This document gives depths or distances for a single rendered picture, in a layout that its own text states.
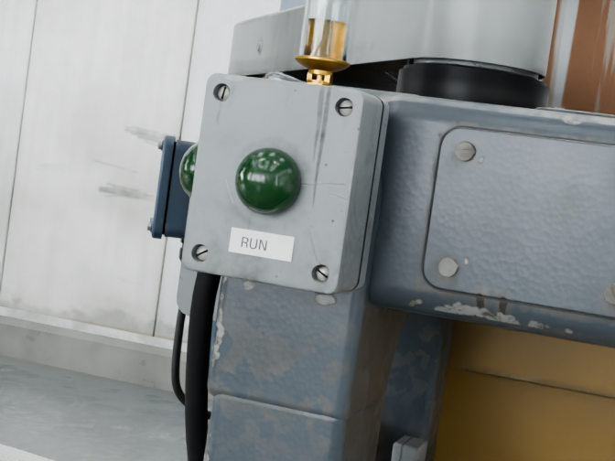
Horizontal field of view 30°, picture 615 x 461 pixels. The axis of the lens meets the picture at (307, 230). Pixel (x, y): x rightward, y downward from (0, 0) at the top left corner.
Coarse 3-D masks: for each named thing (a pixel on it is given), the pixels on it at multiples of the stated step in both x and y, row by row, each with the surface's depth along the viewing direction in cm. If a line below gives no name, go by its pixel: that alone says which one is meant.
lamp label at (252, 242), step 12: (240, 240) 51; (252, 240) 51; (264, 240) 51; (276, 240) 51; (288, 240) 50; (240, 252) 51; (252, 252) 51; (264, 252) 51; (276, 252) 51; (288, 252) 50
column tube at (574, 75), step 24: (576, 0) 100; (600, 0) 99; (576, 24) 100; (600, 24) 99; (552, 48) 100; (576, 48) 100; (600, 48) 99; (552, 72) 100; (576, 72) 100; (600, 72) 99; (552, 96) 100; (576, 96) 100; (600, 96) 99
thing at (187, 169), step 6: (198, 144) 54; (192, 150) 53; (186, 156) 53; (192, 156) 53; (186, 162) 53; (192, 162) 53; (180, 168) 53; (186, 168) 53; (192, 168) 53; (180, 174) 53; (186, 174) 53; (192, 174) 53; (180, 180) 54; (186, 180) 53; (192, 180) 53; (186, 186) 53; (192, 186) 53; (186, 192) 54
